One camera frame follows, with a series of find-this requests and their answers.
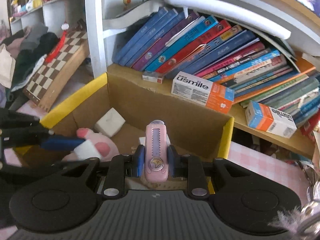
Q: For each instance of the red tassel ornament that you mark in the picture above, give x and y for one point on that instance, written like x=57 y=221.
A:
x=56 y=48

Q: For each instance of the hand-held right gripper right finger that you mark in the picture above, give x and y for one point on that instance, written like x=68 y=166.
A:
x=173 y=160

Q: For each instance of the small cartoon sticker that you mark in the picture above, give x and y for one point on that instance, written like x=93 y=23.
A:
x=126 y=1

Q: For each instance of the wooden chessboard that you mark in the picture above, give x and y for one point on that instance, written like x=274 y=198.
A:
x=57 y=67

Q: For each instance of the pink plush pig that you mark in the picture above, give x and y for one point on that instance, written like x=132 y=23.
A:
x=105 y=147

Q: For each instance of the pink utility knife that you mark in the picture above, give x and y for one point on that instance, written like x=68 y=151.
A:
x=156 y=150

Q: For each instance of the small white red box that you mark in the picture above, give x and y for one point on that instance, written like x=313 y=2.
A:
x=152 y=77

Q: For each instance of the purple fluffy trinket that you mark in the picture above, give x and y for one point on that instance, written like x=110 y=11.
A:
x=287 y=220

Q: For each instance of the row of leaning books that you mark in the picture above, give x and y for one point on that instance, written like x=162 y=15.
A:
x=200 y=50

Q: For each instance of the white wooden bookshelf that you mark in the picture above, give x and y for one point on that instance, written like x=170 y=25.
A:
x=96 y=30

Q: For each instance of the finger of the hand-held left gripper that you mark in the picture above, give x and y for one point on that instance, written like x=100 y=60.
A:
x=62 y=142
x=30 y=171

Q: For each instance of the white cube box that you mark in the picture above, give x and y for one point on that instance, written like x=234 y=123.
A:
x=110 y=122

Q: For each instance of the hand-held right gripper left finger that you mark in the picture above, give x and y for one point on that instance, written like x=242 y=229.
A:
x=138 y=160

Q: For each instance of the yellow cardboard box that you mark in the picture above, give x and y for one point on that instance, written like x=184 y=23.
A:
x=175 y=120

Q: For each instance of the orange white toothpaste box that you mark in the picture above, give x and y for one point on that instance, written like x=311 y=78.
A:
x=265 y=118
x=195 y=87

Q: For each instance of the white bent book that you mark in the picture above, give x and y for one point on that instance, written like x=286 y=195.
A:
x=135 y=12

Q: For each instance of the grey garment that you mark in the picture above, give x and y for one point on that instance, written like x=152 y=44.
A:
x=35 y=36

